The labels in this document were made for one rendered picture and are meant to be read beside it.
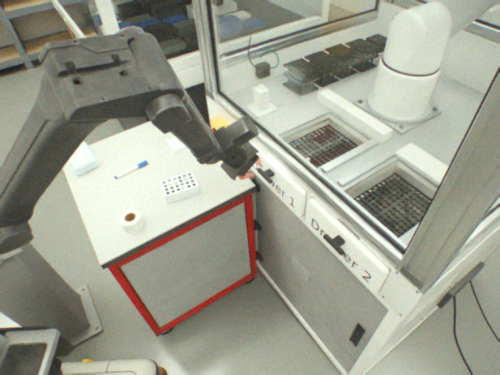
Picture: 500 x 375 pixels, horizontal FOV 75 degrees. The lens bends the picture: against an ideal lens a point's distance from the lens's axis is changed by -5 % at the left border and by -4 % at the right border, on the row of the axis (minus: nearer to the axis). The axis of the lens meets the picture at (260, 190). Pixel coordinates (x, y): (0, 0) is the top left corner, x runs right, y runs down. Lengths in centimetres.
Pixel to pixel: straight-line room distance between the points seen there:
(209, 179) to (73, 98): 96
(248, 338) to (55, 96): 152
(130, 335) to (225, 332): 47
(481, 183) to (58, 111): 57
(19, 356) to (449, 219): 81
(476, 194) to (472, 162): 6
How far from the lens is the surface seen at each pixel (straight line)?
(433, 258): 76
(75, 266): 221
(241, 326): 177
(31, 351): 77
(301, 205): 102
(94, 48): 39
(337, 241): 91
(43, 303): 170
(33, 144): 44
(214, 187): 124
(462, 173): 62
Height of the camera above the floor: 165
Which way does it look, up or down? 47 degrees down
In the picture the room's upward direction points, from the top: 2 degrees counter-clockwise
